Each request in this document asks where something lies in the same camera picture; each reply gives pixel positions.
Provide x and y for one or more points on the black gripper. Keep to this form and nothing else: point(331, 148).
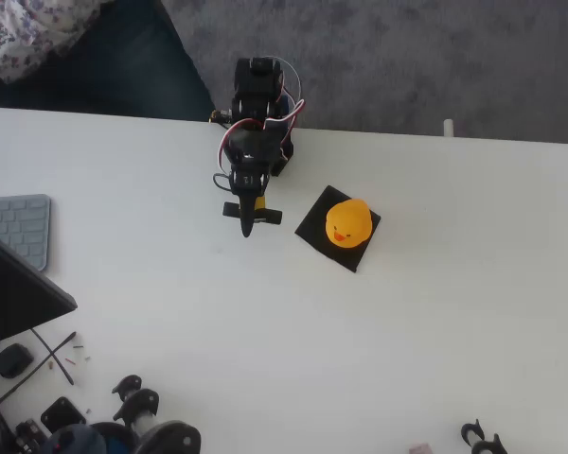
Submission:
point(247, 195)

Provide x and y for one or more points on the yellow rubber duck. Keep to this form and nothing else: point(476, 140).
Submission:
point(349, 222)

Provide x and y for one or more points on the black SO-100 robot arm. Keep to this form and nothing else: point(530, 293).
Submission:
point(258, 99)

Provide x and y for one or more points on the forearm in floral sleeve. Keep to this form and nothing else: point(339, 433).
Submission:
point(28, 38)

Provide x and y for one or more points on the black square foam pad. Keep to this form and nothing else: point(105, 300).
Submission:
point(312, 232)

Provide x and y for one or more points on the black square mounting plate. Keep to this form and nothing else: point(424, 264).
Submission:
point(62, 414)

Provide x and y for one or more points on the small gold controller board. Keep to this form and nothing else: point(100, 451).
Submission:
point(220, 116)

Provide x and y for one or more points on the blue table clamp at base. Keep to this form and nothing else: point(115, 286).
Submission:
point(289, 108)

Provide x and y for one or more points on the person's legs in dark jeans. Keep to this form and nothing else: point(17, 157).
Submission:
point(132, 71)

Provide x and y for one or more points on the grey keyboard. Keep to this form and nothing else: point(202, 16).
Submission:
point(16, 227)

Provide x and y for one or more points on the black laptop screen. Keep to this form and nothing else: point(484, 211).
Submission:
point(14, 293)

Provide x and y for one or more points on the small black pouch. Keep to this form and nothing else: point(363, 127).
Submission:
point(12, 361)

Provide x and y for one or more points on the black electronics module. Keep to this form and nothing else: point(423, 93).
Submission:
point(28, 435)

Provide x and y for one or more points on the black camera bar on gripper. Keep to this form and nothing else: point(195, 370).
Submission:
point(274, 218)

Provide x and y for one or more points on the white post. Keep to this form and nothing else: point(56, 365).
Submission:
point(448, 127)

